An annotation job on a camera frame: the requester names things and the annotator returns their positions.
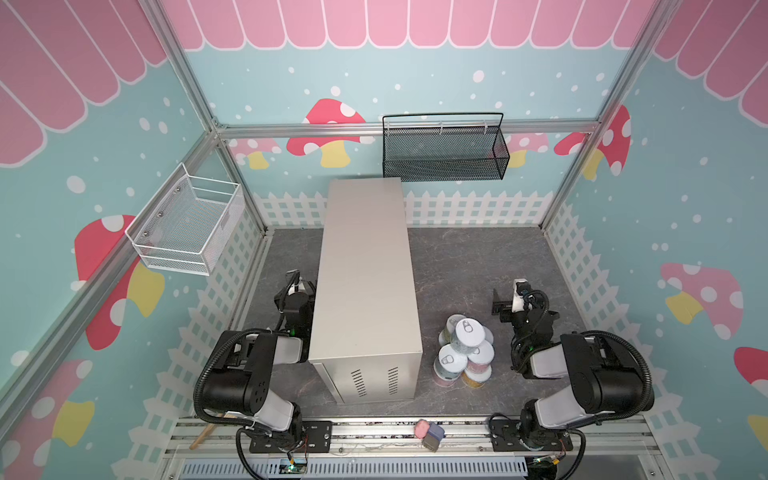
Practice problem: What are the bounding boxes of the teal label can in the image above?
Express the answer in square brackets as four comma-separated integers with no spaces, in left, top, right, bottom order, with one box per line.
[450,317,486,355]

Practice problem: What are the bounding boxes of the pink label can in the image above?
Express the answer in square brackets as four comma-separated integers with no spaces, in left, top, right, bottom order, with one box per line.
[433,344,468,387]
[467,340,495,374]

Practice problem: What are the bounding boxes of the green label can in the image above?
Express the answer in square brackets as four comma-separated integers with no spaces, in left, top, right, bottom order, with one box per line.
[438,314,466,346]

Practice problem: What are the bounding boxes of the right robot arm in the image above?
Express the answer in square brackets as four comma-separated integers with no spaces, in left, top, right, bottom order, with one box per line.
[488,280,655,451]

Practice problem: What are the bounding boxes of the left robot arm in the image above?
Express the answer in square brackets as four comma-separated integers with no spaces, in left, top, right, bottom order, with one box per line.
[193,270,316,453]

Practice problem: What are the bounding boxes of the grey metal cabinet counter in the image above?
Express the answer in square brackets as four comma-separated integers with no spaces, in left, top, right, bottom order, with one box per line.
[308,178,423,405]

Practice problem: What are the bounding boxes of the orange label can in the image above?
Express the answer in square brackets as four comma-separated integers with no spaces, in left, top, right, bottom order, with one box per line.
[461,365,492,389]

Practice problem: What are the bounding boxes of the pink blue grey erasers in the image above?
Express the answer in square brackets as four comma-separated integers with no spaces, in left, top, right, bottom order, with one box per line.
[414,419,445,452]

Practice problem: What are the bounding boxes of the wooden block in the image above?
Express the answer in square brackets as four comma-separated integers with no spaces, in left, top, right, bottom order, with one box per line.
[189,414,235,450]

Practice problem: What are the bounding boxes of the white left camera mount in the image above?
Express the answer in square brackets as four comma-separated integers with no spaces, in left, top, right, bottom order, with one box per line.
[285,269,301,296]

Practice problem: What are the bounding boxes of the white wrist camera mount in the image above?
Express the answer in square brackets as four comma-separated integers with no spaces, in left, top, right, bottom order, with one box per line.
[512,278,531,312]

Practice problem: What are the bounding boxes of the white wire wall basket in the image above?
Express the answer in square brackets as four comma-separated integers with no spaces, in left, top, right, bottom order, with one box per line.
[125,164,245,276]

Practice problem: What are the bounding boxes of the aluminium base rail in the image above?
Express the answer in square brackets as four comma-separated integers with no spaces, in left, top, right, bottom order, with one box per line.
[154,416,673,479]

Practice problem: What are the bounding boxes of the black mesh wall basket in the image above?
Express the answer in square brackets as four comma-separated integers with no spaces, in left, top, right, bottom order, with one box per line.
[381,112,511,182]

